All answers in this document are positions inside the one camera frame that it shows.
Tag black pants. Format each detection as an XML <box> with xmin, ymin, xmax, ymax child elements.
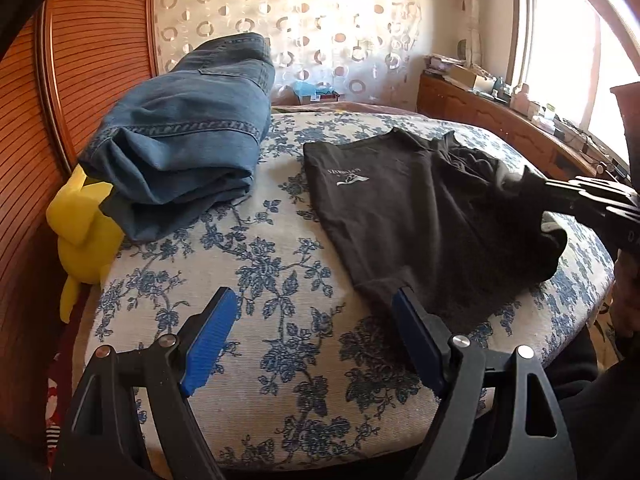
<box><xmin>304</xmin><ymin>128</ymin><xmax>567</xmax><ymax>333</ymax></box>

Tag wooden sideboard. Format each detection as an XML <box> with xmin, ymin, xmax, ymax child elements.
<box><xmin>416</xmin><ymin>74</ymin><xmax>597</xmax><ymax>180</ymax></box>

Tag cardboard box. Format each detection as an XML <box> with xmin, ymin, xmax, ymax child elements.
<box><xmin>447</xmin><ymin>65</ymin><xmax>496</xmax><ymax>93</ymax></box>

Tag window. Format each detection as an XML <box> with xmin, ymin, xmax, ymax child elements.
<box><xmin>523</xmin><ymin>0</ymin><xmax>639</xmax><ymax>162</ymax></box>

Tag blue floral bedspread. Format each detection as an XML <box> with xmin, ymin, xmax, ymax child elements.
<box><xmin>87</xmin><ymin>112</ymin><xmax>614</xmax><ymax>470</ymax></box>

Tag yellow plush toy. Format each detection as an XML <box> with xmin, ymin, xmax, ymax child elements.
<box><xmin>46</xmin><ymin>165</ymin><xmax>124</xmax><ymax>323</ymax></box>

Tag colourful floral blanket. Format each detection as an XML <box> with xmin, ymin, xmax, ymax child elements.
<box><xmin>271</xmin><ymin>101</ymin><xmax>416</xmax><ymax>116</ymax></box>

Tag circle patterned curtain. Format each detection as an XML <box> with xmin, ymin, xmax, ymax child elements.
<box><xmin>154</xmin><ymin>0</ymin><xmax>437</xmax><ymax>108</ymax></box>

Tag blue tissue box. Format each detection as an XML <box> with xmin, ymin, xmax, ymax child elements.
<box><xmin>292</xmin><ymin>81</ymin><xmax>343</xmax><ymax>104</ymax></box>

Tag folded blue jeans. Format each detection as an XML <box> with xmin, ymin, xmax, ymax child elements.
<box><xmin>78</xmin><ymin>32</ymin><xmax>276</xmax><ymax>243</ymax></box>

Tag wooden slatted headboard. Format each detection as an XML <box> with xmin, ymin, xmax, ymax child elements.
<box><xmin>1</xmin><ymin>0</ymin><xmax>157</xmax><ymax>446</ymax></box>

